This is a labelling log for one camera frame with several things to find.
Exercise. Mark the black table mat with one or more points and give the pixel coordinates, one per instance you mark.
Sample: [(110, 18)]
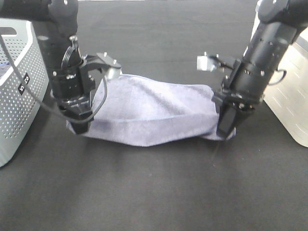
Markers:
[(257, 181)]

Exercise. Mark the grey-blue microfibre towel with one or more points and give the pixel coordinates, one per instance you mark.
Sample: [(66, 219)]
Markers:
[(140, 111)]

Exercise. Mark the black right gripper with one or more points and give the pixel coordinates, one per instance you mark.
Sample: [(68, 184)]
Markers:
[(241, 85)]

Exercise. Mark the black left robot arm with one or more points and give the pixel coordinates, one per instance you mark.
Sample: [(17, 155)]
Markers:
[(55, 26)]

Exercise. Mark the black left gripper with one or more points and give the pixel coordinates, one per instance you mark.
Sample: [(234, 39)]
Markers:
[(72, 88)]

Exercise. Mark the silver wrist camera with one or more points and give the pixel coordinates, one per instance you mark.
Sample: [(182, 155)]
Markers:
[(111, 67), (206, 62)]

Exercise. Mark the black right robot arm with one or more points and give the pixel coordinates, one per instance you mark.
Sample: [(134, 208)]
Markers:
[(280, 24)]

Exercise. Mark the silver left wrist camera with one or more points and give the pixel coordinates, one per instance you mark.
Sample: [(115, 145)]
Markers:
[(111, 67)]

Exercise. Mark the white storage box grey rim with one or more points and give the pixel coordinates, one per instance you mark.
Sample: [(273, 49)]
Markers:
[(288, 98)]

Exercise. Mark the grey perforated laundry basket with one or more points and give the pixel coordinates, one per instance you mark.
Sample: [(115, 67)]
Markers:
[(17, 107)]

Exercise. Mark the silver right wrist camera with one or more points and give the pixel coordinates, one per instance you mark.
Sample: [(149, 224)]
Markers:
[(206, 62)]

